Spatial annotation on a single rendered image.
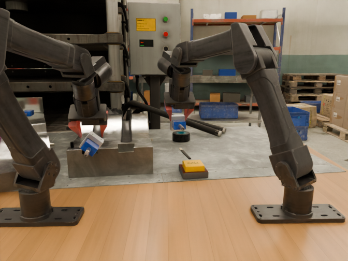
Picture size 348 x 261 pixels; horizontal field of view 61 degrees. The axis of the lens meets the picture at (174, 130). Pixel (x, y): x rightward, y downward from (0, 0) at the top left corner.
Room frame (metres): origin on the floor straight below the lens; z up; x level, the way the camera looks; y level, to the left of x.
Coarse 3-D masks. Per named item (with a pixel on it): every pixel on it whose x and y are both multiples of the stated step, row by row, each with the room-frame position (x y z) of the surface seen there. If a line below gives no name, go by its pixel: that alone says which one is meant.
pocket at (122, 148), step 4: (120, 144) 0.91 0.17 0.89; (124, 144) 0.91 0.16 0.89; (128, 144) 0.92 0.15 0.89; (132, 144) 0.92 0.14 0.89; (120, 148) 0.91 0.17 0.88; (124, 148) 0.91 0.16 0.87; (128, 148) 0.92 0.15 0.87; (132, 148) 0.92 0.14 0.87; (120, 152) 0.87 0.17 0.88; (124, 152) 0.87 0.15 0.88
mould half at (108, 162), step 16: (112, 128) 1.10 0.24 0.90; (144, 128) 1.11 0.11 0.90; (112, 144) 0.90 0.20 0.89; (144, 144) 0.90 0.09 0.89; (80, 160) 0.85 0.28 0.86; (96, 160) 0.86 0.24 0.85; (112, 160) 0.86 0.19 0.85; (128, 160) 0.87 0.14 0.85; (144, 160) 0.88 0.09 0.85; (80, 176) 0.85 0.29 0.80; (96, 176) 0.86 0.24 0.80
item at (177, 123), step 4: (172, 116) 1.03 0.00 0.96; (176, 116) 1.03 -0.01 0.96; (180, 116) 1.03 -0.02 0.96; (184, 116) 1.03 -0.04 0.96; (172, 120) 1.02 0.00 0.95; (176, 120) 1.02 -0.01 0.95; (180, 120) 1.02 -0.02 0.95; (184, 120) 1.03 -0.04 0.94; (172, 124) 1.01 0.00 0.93; (176, 124) 0.99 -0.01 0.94; (180, 124) 0.98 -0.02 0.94; (184, 124) 0.99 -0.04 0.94; (172, 128) 1.03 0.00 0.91; (176, 128) 0.99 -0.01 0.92; (180, 128) 0.95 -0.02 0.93; (184, 128) 0.94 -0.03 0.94
